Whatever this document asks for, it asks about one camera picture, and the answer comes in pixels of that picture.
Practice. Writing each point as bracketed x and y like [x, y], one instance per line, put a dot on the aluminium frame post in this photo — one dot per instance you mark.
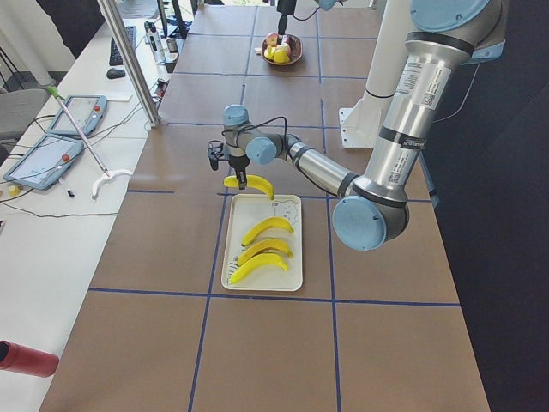
[115, 22]

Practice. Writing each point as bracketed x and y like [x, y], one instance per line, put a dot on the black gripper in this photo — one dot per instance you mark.
[238, 163]
[283, 7]

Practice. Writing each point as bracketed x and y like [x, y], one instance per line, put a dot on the yellow pear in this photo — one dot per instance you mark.
[280, 55]

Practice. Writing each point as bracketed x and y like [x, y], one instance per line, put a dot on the upper teach pendant tablet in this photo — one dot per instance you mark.
[87, 111]

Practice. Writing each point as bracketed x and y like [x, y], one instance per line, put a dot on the person in black clothes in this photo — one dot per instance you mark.
[77, 21]

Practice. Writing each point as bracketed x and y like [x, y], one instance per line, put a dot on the grey office chair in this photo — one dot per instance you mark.
[19, 109]

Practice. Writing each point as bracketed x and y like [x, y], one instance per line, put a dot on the silver reacher grabber stick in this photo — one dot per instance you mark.
[107, 175]

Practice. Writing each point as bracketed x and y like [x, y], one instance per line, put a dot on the woven brown wicker basket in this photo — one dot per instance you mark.
[295, 45]

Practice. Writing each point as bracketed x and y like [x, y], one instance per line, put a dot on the red cylindrical bottle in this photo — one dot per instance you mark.
[21, 359]

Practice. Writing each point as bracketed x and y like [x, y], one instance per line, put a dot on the yellow banana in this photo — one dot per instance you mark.
[252, 181]
[264, 225]
[255, 263]
[264, 246]

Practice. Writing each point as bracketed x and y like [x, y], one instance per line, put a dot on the pink red apple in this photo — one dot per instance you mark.
[272, 39]

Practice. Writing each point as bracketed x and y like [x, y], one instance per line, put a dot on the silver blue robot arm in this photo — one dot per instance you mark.
[419, 46]
[325, 5]

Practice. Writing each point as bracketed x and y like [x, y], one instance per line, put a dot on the lower teach pendant tablet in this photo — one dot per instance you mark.
[45, 162]

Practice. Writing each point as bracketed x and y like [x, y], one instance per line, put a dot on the black computer mouse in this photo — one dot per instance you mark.
[114, 73]

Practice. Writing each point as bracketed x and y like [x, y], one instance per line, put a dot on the yellow starfruit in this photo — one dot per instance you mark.
[269, 52]

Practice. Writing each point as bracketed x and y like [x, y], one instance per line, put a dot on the white rectangular plastic tray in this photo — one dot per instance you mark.
[245, 212]

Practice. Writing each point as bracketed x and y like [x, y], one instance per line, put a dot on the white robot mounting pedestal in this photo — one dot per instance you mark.
[360, 124]

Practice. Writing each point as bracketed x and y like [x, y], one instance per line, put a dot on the teach pendant tablet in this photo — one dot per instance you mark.
[45, 162]
[87, 111]

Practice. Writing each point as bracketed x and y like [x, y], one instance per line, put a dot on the pale white apple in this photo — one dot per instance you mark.
[285, 47]

